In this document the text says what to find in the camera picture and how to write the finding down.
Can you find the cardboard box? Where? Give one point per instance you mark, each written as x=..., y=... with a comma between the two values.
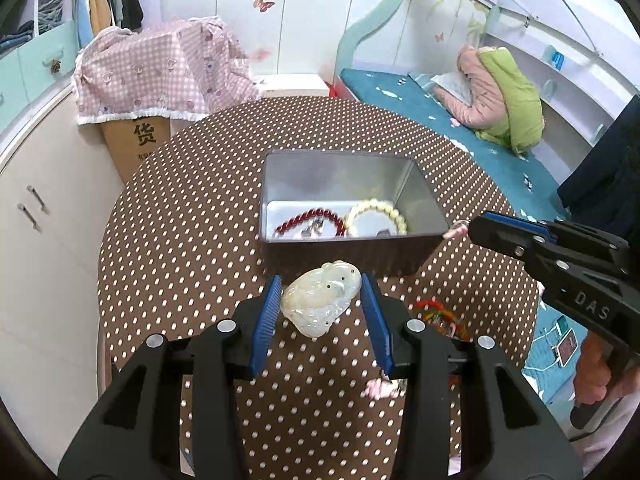
x=135, y=145

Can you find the folded jeans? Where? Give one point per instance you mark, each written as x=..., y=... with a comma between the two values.
x=50, y=17
x=15, y=40

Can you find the pink charm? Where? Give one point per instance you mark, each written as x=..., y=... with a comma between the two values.
x=456, y=232
x=382, y=389

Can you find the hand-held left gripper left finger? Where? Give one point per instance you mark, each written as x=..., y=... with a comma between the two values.
x=265, y=320

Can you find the dark cloth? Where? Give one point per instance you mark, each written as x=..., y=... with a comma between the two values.
x=610, y=180

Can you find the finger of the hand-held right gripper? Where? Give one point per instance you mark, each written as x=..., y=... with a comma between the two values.
x=510, y=221
x=495, y=237

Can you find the pale jade pendant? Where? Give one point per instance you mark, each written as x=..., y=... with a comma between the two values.
x=315, y=300

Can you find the pink butterfly sticker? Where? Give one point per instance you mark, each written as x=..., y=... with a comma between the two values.
x=262, y=2

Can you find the teal mattress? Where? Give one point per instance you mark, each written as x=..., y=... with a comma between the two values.
x=430, y=125

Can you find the brown polka dot round table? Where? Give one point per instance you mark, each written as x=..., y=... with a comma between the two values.
x=190, y=210

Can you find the smartphone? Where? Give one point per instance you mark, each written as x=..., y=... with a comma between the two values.
x=566, y=349

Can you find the white flat box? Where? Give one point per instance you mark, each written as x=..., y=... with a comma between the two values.
x=292, y=86

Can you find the pink checked cloth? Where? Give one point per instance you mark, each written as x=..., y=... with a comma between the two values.
x=150, y=70

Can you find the cream floor cabinet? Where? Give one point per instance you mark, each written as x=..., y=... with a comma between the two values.
x=45, y=220

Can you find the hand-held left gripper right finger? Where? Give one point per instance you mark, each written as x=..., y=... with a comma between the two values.
x=375, y=320

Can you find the teal drawer unit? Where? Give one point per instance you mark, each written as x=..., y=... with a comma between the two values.
x=40, y=65

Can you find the teal bunk bed frame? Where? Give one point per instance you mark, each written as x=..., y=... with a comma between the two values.
x=370, y=25

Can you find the person's right hand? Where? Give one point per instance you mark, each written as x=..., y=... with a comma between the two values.
x=590, y=365

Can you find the pink and green quilt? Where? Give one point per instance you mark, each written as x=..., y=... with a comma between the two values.
x=505, y=95

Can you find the grey metal tin box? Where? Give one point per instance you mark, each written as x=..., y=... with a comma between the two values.
x=350, y=257

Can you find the light blue hanging garment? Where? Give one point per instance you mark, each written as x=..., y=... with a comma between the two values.
x=82, y=15

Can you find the silver charm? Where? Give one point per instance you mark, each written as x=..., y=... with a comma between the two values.
x=312, y=229

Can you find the small blue box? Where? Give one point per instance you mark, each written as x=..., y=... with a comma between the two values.
x=556, y=58

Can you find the white wardrobe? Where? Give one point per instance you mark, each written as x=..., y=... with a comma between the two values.
x=310, y=15

